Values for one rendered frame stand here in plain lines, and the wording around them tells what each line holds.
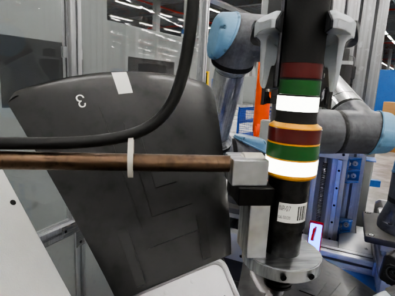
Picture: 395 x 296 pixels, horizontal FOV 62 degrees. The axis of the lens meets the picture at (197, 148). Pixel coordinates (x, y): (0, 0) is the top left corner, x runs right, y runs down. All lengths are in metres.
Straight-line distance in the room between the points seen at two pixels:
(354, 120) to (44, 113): 0.46
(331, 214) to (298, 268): 0.93
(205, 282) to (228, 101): 0.70
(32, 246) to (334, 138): 0.47
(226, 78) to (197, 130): 0.55
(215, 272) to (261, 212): 0.07
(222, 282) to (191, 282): 0.03
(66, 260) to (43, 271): 0.66
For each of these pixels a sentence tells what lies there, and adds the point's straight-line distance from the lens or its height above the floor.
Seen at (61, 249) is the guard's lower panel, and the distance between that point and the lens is 1.12.
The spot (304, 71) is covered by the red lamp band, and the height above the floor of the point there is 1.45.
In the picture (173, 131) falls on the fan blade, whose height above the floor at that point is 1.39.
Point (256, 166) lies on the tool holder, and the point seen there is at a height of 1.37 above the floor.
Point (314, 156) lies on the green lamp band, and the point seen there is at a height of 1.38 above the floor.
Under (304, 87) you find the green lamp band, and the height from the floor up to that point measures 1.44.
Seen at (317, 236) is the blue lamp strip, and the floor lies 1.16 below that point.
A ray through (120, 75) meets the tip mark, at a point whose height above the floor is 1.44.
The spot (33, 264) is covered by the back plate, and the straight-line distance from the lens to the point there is 0.49.
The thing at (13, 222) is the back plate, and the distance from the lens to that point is 0.50.
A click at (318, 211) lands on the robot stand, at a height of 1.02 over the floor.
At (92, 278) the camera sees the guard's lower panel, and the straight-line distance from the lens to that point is 1.27.
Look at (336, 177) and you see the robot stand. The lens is 1.18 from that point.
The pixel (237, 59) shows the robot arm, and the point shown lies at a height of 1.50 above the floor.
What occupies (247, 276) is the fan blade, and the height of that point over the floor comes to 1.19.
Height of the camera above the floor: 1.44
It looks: 11 degrees down
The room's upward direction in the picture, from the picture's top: 3 degrees clockwise
